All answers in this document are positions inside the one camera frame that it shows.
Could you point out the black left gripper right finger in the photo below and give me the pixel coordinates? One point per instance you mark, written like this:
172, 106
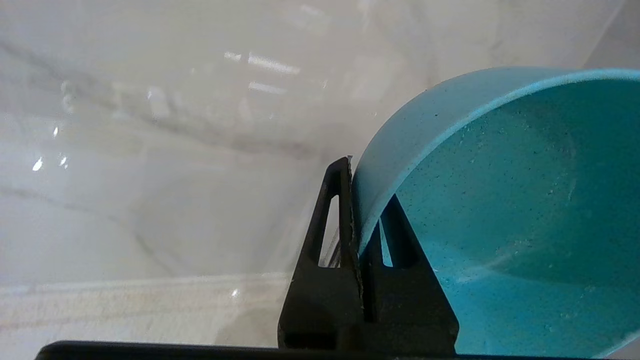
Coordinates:
410, 310

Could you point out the blue plastic bowl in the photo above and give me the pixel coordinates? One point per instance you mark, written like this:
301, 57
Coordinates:
500, 200

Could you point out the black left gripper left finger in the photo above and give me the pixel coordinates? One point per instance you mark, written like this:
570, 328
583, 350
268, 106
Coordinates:
320, 300

